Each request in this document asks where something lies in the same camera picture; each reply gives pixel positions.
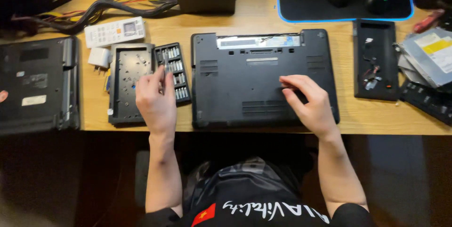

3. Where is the person's right hand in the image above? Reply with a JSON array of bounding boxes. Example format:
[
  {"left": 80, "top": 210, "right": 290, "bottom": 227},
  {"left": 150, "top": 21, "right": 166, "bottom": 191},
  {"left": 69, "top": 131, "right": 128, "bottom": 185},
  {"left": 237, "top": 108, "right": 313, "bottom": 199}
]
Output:
[{"left": 279, "top": 75, "right": 338, "bottom": 139}]

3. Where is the person's left hand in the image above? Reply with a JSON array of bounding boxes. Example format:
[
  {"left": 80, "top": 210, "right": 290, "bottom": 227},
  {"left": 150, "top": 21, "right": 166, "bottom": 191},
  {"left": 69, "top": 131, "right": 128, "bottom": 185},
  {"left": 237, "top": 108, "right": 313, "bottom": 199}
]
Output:
[{"left": 135, "top": 65, "right": 178, "bottom": 136}]

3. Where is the silver precision screwdriver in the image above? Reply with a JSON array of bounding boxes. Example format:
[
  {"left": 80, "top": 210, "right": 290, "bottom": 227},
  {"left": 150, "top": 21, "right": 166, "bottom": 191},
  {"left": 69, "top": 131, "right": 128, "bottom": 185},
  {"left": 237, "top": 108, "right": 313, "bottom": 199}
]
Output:
[{"left": 162, "top": 58, "right": 169, "bottom": 95}]

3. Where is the black plastic cover panel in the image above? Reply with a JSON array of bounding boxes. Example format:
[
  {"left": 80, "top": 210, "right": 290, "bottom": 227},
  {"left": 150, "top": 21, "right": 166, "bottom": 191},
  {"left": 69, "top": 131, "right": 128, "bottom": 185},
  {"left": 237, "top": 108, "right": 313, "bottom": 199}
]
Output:
[{"left": 108, "top": 43, "right": 156, "bottom": 127}]

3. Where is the black screwdriver bit case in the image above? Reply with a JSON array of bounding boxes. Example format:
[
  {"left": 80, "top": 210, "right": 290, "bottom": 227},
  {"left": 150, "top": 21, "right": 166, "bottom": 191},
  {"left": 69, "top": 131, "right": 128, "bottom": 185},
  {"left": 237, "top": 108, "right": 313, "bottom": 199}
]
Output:
[{"left": 154, "top": 43, "right": 192, "bottom": 104}]

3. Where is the black laptop with open battery bay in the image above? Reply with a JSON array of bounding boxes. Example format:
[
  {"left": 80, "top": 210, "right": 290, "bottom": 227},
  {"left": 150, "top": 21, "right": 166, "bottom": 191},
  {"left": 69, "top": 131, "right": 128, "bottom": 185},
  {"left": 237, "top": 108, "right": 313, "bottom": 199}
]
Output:
[{"left": 191, "top": 29, "right": 340, "bottom": 130}]

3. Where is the white power adapter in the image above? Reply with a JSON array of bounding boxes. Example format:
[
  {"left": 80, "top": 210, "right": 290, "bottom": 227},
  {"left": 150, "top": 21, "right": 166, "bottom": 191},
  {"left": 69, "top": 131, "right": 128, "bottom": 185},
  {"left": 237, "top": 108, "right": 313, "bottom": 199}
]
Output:
[{"left": 88, "top": 47, "right": 111, "bottom": 76}]

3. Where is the black laptop battery tray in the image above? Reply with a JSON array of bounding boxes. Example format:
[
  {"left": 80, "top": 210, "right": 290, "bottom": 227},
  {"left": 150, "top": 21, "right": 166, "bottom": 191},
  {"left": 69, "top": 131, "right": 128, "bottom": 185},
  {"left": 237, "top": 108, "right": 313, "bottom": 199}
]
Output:
[{"left": 352, "top": 19, "right": 400, "bottom": 102}]

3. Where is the white remote control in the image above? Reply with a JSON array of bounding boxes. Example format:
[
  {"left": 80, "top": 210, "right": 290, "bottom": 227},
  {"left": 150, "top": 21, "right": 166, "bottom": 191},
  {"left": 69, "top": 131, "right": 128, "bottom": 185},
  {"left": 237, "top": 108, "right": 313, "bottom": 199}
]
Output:
[{"left": 84, "top": 16, "right": 146, "bottom": 49}]

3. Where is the person's black shirt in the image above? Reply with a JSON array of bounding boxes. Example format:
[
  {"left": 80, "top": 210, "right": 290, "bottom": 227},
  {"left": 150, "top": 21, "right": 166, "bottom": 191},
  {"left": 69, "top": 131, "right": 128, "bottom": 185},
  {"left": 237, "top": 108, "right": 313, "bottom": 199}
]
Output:
[{"left": 136, "top": 156, "right": 376, "bottom": 227}]

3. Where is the black laptop keyboard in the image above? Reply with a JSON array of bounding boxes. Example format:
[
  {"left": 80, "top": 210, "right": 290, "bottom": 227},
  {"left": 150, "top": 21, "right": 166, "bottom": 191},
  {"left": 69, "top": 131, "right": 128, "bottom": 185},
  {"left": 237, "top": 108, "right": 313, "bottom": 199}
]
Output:
[{"left": 399, "top": 80, "right": 452, "bottom": 126}]

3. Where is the black laptop with stickers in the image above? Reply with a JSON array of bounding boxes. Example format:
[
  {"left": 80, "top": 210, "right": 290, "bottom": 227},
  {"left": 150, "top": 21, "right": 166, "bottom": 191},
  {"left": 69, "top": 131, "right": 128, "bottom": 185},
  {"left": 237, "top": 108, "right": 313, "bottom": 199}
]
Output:
[{"left": 0, "top": 36, "right": 81, "bottom": 136}]

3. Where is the silver optical disc drive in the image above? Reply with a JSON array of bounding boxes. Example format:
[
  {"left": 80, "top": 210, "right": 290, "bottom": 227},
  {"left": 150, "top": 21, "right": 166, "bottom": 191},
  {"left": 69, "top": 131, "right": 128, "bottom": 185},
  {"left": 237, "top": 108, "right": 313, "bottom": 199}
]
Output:
[{"left": 394, "top": 27, "right": 452, "bottom": 91}]

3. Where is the bundle of power supply cables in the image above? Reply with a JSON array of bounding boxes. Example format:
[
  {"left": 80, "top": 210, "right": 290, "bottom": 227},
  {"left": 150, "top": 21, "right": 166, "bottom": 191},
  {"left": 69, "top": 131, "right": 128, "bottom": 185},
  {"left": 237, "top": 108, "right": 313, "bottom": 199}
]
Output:
[{"left": 11, "top": 0, "right": 179, "bottom": 35}]

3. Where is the red handled tool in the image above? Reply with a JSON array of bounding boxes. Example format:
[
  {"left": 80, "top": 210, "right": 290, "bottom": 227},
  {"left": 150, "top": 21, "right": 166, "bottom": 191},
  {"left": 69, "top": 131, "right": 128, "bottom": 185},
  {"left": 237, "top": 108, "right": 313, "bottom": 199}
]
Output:
[{"left": 413, "top": 9, "right": 445, "bottom": 33}]

